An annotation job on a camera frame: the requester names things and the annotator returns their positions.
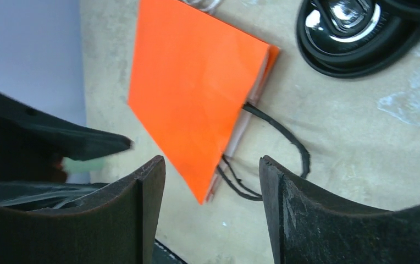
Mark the black cup lid front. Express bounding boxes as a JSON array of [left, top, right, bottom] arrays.
[[296, 1, 420, 79]]

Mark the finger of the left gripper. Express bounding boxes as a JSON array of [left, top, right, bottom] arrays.
[[0, 93, 132, 182]]

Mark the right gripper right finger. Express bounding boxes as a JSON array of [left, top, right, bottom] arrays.
[[259, 156, 420, 263]]

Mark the orange paper bag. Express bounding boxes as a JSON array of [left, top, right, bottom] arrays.
[[128, 1, 311, 204]]

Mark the black cup lid middle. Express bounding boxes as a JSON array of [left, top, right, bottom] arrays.
[[381, 0, 420, 21]]

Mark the black cup lid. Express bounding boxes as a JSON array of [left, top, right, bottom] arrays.
[[381, 0, 420, 21], [296, 1, 420, 79]]

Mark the light blue paper bag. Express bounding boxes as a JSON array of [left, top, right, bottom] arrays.
[[183, 0, 222, 14]]

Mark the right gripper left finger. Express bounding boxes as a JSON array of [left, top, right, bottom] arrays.
[[0, 156, 165, 263]]

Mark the green straw holder cup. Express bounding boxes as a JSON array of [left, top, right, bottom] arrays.
[[62, 157, 105, 174]]

